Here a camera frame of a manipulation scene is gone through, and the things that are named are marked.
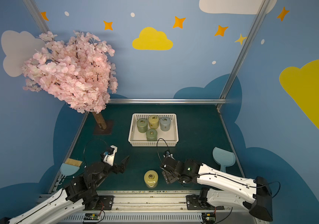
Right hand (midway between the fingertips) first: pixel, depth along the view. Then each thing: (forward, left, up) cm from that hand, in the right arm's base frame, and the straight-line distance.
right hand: (172, 169), depth 76 cm
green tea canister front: (+23, +14, -2) cm, 27 cm away
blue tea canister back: (+35, +5, -4) cm, 35 cm away
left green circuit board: (-23, +42, -12) cm, 49 cm away
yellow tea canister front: (-5, +11, -2) cm, 12 cm away
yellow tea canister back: (+35, +14, -3) cm, 38 cm away
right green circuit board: (-20, -21, -13) cm, 32 cm away
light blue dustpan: (+14, -35, -11) cm, 39 cm away
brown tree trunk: (+31, +52, +1) cm, 61 cm away
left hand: (+5, +29, +7) cm, 30 cm away
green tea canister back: (+33, +22, -4) cm, 40 cm away
